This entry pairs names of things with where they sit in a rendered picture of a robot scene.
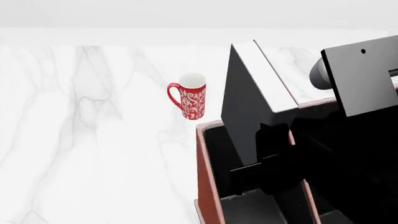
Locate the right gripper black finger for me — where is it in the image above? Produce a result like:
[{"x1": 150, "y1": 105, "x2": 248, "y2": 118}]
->
[
  {"x1": 291, "y1": 114, "x2": 317, "y2": 147},
  {"x1": 254, "y1": 121, "x2": 292, "y2": 164}
]

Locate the black white cabinet box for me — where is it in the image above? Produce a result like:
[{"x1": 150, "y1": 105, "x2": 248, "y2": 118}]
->
[{"x1": 220, "y1": 39, "x2": 300, "y2": 167}]

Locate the red-brown caddy with black interior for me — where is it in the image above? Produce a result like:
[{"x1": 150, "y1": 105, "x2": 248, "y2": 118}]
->
[{"x1": 193, "y1": 83, "x2": 398, "y2": 224}]

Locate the red white patterned mug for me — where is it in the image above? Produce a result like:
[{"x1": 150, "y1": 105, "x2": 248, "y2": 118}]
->
[{"x1": 167, "y1": 72, "x2": 207, "y2": 121}]

